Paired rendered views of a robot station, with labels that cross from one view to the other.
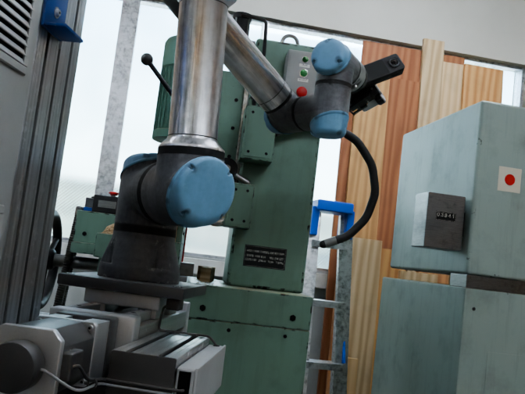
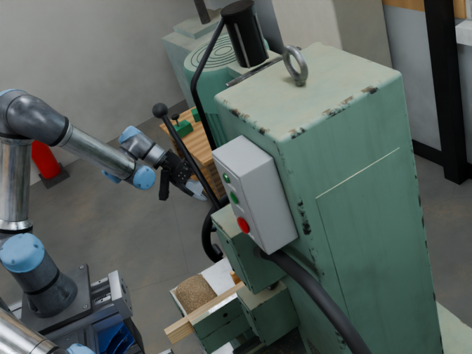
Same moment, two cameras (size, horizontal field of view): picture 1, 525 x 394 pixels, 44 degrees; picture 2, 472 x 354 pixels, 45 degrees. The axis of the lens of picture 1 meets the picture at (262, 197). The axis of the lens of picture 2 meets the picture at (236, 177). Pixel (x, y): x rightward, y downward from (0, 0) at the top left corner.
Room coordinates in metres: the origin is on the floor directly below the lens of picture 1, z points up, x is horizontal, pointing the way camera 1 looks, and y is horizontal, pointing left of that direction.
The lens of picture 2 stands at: (1.66, -0.78, 1.93)
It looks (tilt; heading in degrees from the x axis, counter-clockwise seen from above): 34 degrees down; 79
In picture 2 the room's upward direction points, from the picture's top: 21 degrees counter-clockwise
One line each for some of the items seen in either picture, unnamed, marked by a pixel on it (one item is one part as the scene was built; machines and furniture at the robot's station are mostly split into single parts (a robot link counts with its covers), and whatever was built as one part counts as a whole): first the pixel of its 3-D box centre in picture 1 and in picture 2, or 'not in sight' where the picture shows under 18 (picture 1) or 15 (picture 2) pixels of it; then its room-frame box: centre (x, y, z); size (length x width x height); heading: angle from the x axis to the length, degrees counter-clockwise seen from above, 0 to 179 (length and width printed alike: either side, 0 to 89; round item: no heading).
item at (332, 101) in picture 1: (324, 111); not in sight; (1.32, -0.11, 1.20); 0.11 x 0.08 x 0.11; 37
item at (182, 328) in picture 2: not in sight; (264, 277); (1.83, 0.25, 0.92); 0.55 x 0.02 x 0.04; 6
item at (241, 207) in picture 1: (238, 206); (267, 308); (1.78, 0.06, 1.02); 0.09 x 0.07 x 0.12; 6
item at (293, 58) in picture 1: (301, 81); (255, 194); (1.81, -0.07, 1.40); 0.10 x 0.06 x 0.16; 96
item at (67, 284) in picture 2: not in sight; (47, 288); (1.27, 0.70, 0.87); 0.15 x 0.15 x 0.10
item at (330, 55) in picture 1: (335, 64); not in sight; (1.30, -0.12, 1.30); 0.11 x 0.08 x 0.09; 154
